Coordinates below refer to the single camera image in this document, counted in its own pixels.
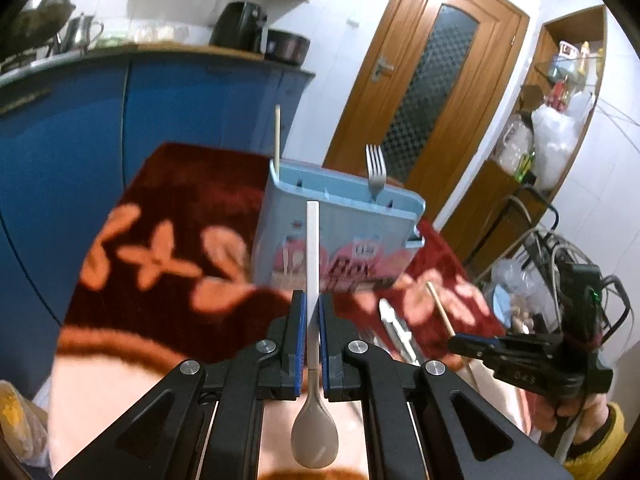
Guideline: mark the red floral blanket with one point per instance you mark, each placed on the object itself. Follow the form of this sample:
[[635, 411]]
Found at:
[[175, 210]]

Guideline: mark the yellow round container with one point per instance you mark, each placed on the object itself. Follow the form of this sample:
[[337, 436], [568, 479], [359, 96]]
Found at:
[[20, 420]]

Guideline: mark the blue base cabinet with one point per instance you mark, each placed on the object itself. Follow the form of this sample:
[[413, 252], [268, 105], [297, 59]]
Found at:
[[75, 160]]

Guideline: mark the black air fryer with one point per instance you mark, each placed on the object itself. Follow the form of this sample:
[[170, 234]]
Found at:
[[239, 27]]

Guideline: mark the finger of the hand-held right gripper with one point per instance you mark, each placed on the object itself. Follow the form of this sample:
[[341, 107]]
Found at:
[[475, 346]]

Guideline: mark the person's right hand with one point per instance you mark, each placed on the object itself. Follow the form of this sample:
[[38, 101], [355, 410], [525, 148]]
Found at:
[[547, 412]]

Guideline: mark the white plastic spoon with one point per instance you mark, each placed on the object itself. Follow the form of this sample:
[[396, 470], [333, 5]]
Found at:
[[313, 240]]

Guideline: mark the white plastic bag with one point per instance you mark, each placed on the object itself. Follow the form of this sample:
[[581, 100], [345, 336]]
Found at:
[[555, 135]]

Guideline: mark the light blue utensil holder box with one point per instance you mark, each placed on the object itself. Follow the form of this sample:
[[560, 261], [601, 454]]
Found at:
[[350, 225]]

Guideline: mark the steel kettle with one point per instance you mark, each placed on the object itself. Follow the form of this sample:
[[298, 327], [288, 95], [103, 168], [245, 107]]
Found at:
[[80, 32]]

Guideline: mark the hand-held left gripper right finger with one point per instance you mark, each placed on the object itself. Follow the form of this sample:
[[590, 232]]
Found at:
[[322, 340]]

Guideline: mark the yellow bottle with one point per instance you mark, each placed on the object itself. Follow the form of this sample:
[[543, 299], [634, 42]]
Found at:
[[585, 57]]

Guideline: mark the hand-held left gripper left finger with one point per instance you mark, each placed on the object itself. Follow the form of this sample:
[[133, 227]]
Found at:
[[298, 340]]

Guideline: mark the black metal rack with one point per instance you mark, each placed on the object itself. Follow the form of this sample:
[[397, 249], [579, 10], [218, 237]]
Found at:
[[540, 200]]

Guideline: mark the metal wok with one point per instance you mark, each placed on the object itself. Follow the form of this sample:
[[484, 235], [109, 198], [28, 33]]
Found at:
[[42, 22]]

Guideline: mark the wooden door with glass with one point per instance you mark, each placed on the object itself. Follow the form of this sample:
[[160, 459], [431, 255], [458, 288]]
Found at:
[[400, 35]]

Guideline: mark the white dishes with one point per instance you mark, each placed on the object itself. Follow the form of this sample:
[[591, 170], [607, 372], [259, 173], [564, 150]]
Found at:
[[165, 32]]

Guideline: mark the pale plastic bag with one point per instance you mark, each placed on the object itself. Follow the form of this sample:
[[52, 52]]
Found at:
[[515, 142]]

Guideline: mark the dark rice cooker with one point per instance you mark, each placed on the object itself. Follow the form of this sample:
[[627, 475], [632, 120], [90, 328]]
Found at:
[[286, 46]]

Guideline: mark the wooden chopstick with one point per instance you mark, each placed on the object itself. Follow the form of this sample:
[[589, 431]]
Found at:
[[440, 307], [277, 135]]

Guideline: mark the red bottle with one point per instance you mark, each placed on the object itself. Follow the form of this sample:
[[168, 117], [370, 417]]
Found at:
[[559, 94]]

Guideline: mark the wooden wall shelf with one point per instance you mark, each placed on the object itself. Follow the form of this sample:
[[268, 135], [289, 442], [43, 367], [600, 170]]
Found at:
[[505, 200]]

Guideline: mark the clear plastic bag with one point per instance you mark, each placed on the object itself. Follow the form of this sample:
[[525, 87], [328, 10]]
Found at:
[[515, 285]]

